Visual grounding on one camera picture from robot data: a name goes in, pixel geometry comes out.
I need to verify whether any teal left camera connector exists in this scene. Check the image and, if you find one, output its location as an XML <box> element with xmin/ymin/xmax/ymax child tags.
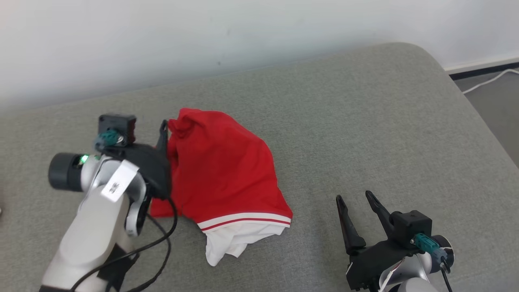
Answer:
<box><xmin>94</xmin><ymin>129</ymin><xmax>124</xmax><ymax>150</ymax></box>

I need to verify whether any red jersey with white sleeves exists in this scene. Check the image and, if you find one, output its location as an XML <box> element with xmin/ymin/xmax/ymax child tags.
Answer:
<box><xmin>149</xmin><ymin>107</ymin><xmax>293</xmax><ymax>267</ymax></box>

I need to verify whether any white floor cable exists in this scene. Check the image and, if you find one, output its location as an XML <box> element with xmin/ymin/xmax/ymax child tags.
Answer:
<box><xmin>462</xmin><ymin>68</ymin><xmax>519</xmax><ymax>94</ymax></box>

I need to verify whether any teal camera connector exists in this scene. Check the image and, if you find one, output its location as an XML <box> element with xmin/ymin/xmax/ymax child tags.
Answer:
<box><xmin>94</xmin><ymin>129</ymin><xmax>124</xmax><ymax>150</ymax></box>
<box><xmin>410</xmin><ymin>233</ymin><xmax>448</xmax><ymax>263</ymax></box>

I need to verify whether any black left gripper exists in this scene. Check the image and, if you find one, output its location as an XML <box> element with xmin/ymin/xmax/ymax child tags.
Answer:
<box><xmin>104</xmin><ymin>120</ymin><xmax>172</xmax><ymax>200</ymax></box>

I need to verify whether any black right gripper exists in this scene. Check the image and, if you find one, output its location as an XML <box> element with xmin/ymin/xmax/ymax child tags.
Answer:
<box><xmin>335</xmin><ymin>191</ymin><xmax>419</xmax><ymax>291</ymax></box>

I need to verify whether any white paper label tag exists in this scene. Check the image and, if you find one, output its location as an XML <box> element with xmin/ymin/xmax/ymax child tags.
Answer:
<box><xmin>101</xmin><ymin>159</ymin><xmax>139</xmax><ymax>202</ymax></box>

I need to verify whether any white wall baseboard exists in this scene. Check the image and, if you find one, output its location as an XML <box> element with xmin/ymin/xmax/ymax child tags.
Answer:
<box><xmin>444</xmin><ymin>52</ymin><xmax>519</xmax><ymax>74</ymax></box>

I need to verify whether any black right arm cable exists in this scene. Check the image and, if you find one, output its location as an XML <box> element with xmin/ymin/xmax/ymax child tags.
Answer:
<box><xmin>440</xmin><ymin>260</ymin><xmax>453</xmax><ymax>292</ymax></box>

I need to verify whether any teal right camera connector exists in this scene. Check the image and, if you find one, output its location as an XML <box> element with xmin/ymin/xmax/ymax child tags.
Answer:
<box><xmin>410</xmin><ymin>233</ymin><xmax>448</xmax><ymax>263</ymax></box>

